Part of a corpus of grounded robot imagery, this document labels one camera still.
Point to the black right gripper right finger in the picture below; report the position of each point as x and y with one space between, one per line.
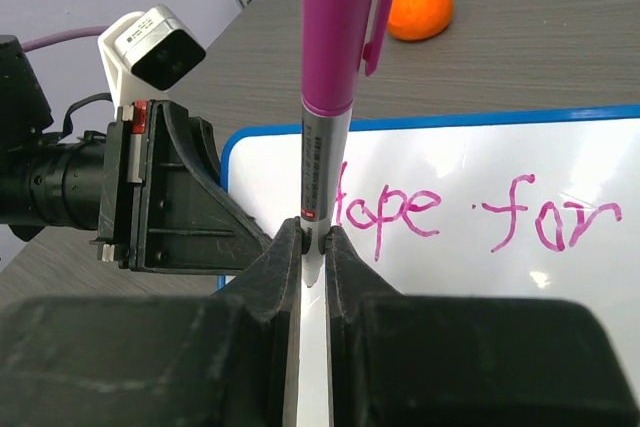
416 360

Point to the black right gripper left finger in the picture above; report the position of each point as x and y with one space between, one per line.
230 358

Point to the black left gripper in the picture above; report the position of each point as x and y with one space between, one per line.
191 225

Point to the blue framed whiteboard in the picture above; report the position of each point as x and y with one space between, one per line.
541 204

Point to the white magenta marker pen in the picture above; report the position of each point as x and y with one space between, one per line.
341 39

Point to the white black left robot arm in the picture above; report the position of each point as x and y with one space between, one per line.
45 180

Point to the orange tangerine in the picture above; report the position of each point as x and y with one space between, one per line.
417 20

